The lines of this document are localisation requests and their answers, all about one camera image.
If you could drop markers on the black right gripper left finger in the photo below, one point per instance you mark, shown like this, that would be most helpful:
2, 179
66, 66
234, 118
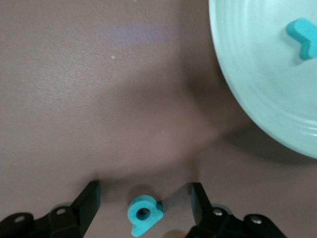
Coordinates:
74, 218

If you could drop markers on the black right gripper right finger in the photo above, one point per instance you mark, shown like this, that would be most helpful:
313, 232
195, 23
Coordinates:
218, 225

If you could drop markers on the teal foam letter d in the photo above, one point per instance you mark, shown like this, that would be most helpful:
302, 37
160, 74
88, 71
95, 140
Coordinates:
135, 220

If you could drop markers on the teal foam letter r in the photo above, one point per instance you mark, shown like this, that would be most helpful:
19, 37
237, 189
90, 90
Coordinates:
302, 32

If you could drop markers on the brown table cover sheet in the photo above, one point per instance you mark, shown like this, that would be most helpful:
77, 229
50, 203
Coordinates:
74, 99

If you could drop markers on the pale green plate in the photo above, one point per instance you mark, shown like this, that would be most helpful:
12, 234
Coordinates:
260, 86

